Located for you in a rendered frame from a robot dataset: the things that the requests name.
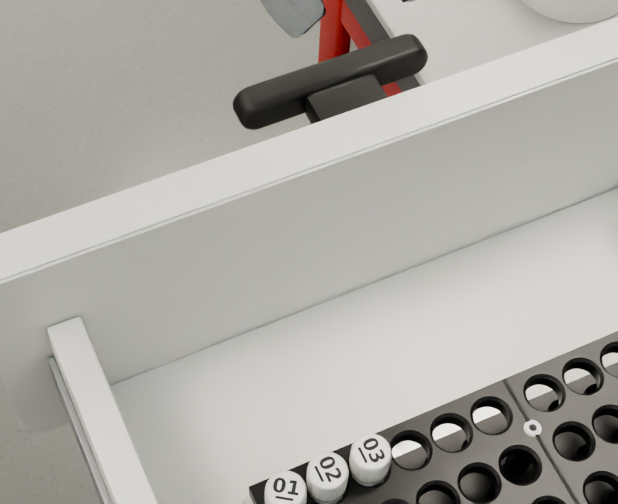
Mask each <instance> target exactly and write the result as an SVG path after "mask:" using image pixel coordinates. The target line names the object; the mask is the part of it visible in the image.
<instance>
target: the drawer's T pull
mask: <svg viewBox="0 0 618 504"><path fill-rule="evenodd" d="M427 61H428V54H427V51H426V49H425V47H424V46H423V44H422V43H421V41H420V40H419V39H418V38H417V37H416V36H415V35H414V34H402V35H399V36H396V37H393V38H390V39H387V40H384V41H381V42H378V43H375V44H372V45H369V46H367V47H364V48H361V49H358V50H355V51H352V52H349V53H346V54H343V55H340V56H337V57H334V58H331V59H328V60H325V61H322V62H319V63H316V64H313V65H310V66H307V67H304V68H301V69H298V70H295V71H292V72H290V73H287V74H284V75H281V76H278V77H275V78H272V79H269V80H266V81H263V82H260V83H257V84H254V85H251V86H248V87H245V88H244V89H242V90H241V91H239V92H238V93H237V95H236V96H235V98H234V100H233V110H234V112H235V114H236V115H237V117H238V119H239V121H240V123H241V124H242V125H243V126H244V127H245V128H247V129H251V130H256V129H260V128H263V127H266V126H269V125H272V124H275V123H278V122H281V121H283V120H286V119H289V118H292V117H295V116H298V115H301V114H304V113H306V116H307V118H308V119H309V121H310V123H311V124H314V123H317V122H320V121H323V120H325V119H328V118H331V117H334V116H337V115H340V114H343V113H345V112H348V111H351V110H354V109H357V108H360V107H363V106H365V105H368V104H371V103H374V102H377V101H380V100H382V99H385V98H388V96H387V95H386V93H385V92H384V90H383V88H382V87H381V86H384V85H387V84H390V83H393V82H396V81H398V80H401V79H404V78H407V77H410V76H413V75H415V74H417V73H419V72H420V71H421V70H422V69H423V68H424V67H425V65H426V63H427Z"/></svg>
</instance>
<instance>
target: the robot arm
mask: <svg viewBox="0 0 618 504"><path fill-rule="evenodd" d="M260 1H261V2H262V4H263V6H264V8H265V9H266V11H267V12H268V14H269V15H270V16H271V17H272V19H273V20H274V21H275V22H276V23H277V24H278V25H279V26H280V27H282V28H283V29H284V31H285V32H287V33H288V34H289V35H290V36H291V37H294V38H298V37H300V36H301V35H302V34H305V33H306V32H307V31H308V30H309V29H310V28H311V27H312V26H313V25H314V24H315V23H317V22H318V21H319V20H320V19H321V18H322V17H323V16H325V13H326V9H325V7H324V4H323V1H322V0H260Z"/></svg>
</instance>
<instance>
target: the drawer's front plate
mask: <svg viewBox="0 0 618 504"><path fill-rule="evenodd" d="M617 188H618V17H616V18H614V19H611V20H608V21H605V22H602V23H599V24H596V25H594V26H591V27H588V28H585V29H582V30H579V31H577V32H574V33H571V34H568V35H565V36H562V37H559V38H557V39H554V40H551V41H548V42H545V43H542V44H539V45H537V46H534V47H531V48H528V49H525V50H522V51H519V52H517V53H514V54H511V55H508V56H505V57H502V58H499V59H497V60H494V61H491V62H488V63H485V64H482V65H480V66H477V67H474V68H471V69H468V70H465V71H462V72H460V73H457V74H454V75H451V76H448V77H445V78H442V79H440V80H437V81H434V82H431V83H428V84H425V85H422V86H420V87H417V88H414V89H411V90H408V91H405V92H402V93H400V94H397V95H394V96H391V97H388V98H385V99H382V100H380V101H377V102H374V103H371V104H368V105H365V106H363V107H360V108H357V109H354V110H351V111H348V112H345V113H343V114H340V115H337V116H334V117H331V118H328V119H325V120H323V121H320V122H317V123H314V124H311V125H308V126H305V127H303V128H300V129H297V130H294V131H291V132H288V133H285V134H283V135H280V136H277V137H274V138H271V139H268V140H265V141H263V142H260V143H257V144H254V145H251V146H248V147H246V148H243V149H240V150H237V151H234V152H231V153H228V154H226V155H223V156H220V157H217V158H214V159H211V160H208V161H206V162H203V163H200V164H197V165H194V166H191V167H188V168H186V169H183V170H180V171H177V172H174V173H171V174H168V175H166V176H163V177H160V178H157V179H154V180H151V181H148V182H146V183H143V184H140V185H137V186H134V187H131V188H129V189H126V190H123V191H120V192H117V193H114V194H111V195H109V196H106V197H103V198H100V199H97V200H94V201H91V202H89V203H86V204H83V205H80V206H77V207H74V208H71V209H69V210H66V211H63V212H60V213H57V214H54V215H51V216H49V217H46V218H43V219H40V220H37V221H34V222H32V223H29V224H26V225H23V226H20V227H17V228H14V229H12V230H9V231H6V232H3V233H0V376H1V379H2V381H3V383H4V386H5V388H6V391H7V393H8V396H9V398H10V401H11V403H12V406H13V408H14V410H15V413H16V415H17V418H18V420H19V423H20V425H21V428H22V429H23V430H24V431H25V432H28V433H32V434H36V433H42V432H45V431H48V430H50V429H53V428H55V427H58V426H60V425H63V424H65V423H68V422H69V420H68V417H67V415H66V412H65V410H64V407H63V404H62V402H61V399H60V396H59V393H58V390H57V387H56V383H55V380H54V377H53V374H52V371H51V368H50V365H49V362H48V358H50V357H53V356H54V352H53V349H52V346H51V343H50V340H49V337H48V333H47V330H48V328H49V327H51V326H54V325H56V324H59V323H62V322H64V321H67V320H70V319H72V318H75V317H80V318H81V319H82V320H83V323H84V325H85V328H86V330H87V332H88V335H89V337H90V340H91V342H92V344H93V347H94V349H95V352H96V354H97V356H98V359H99V361H100V364H101V366H102V368H103V371H104V373H105V376H106V378H107V380H108V383H109V385H110V386H111V385H114V384H116V383H119V382H121V381H124V380H127V379H129V378H132V377H134V376H137V375H139V374H142V373H144V372H147V371H150V370H152V369H155V368H157V367H160V366H162V365H165V364H168V363H170V362H173V361H175V360H178V359H180V358H183V357H186V356H188V355H191V354H193V353H196V352H198V351H201V350H204V349H206V348H209V347H211V346H214V345H216V344H219V343H221V342H224V341H227V340H229V339H232V338H234V337H237V336H239V335H242V334H245V333H247V332H250V331H252V330H255V329H257V328H260V327H263V326H265V325H268V324H270V323H273V322H275V321H278V320H281V319H283V318H286V317H288V316H291V315H293V314H296V313H298V312H301V311H304V310H306V309H309V308H311V307H314V306H316V305H319V304H322V303H324V302H327V301H329V300H332V299H334V298H337V297H340V296H342V295H345V294H347V293H350V292H352V291H355V290H358V289H360V288H363V287H365V286H368V285H370V284H373V283H375V282H378V281H381V280H383V279H386V278H388V277H391V276H393V275H396V274H399V273H401V272H404V271H406V270H409V269H411V268H414V267H417V266H419V265H422V264H424V263H427V262H429V261H432V260H435V259H437V258H440V257H442V256H445V255H447V254H450V253H452V252H455V251H458V250H460V249H463V248H465V247H468V246H470V245H473V244H476V243H478V242H481V241H483V240H486V239H488V238H491V237H494V236H496V235H499V234H501V233H504V232H506V231H509V230H512V229H514V228H517V227H519V226H522V225H524V224H527V223H530V222H532V221H535V220H537V219H540V218H542V217H545V216H547V215H550V214H553V213H555V212H558V211H560V210H563V209H565V208H568V207H571V206H573V205H576V204H578V203H581V202H583V201H586V200H589V199H591V198H594V197H596V196H599V195H601V194H604V193H607V192H609V191H612V190H614V189H617ZM54 357H55V356H54Z"/></svg>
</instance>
